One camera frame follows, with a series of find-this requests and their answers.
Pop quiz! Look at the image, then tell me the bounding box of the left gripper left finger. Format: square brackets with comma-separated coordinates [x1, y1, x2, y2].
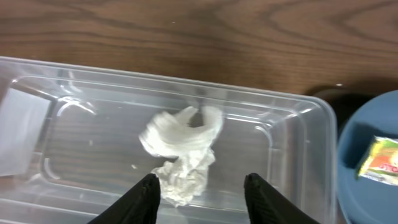
[88, 174, 160, 224]

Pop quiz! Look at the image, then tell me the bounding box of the clear plastic waste bin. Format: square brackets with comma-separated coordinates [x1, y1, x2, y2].
[1, 57, 336, 223]

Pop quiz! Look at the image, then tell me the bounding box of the green yellow snack wrapper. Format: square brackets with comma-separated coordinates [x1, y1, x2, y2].
[356, 136, 397, 186]

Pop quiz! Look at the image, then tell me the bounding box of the dark blue plate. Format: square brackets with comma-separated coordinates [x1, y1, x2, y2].
[338, 91, 397, 223]

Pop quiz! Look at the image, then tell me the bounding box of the white tissue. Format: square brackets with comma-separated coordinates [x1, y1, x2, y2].
[139, 106, 224, 207]

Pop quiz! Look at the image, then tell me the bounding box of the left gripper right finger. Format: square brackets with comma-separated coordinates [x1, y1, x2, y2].
[244, 173, 319, 224]

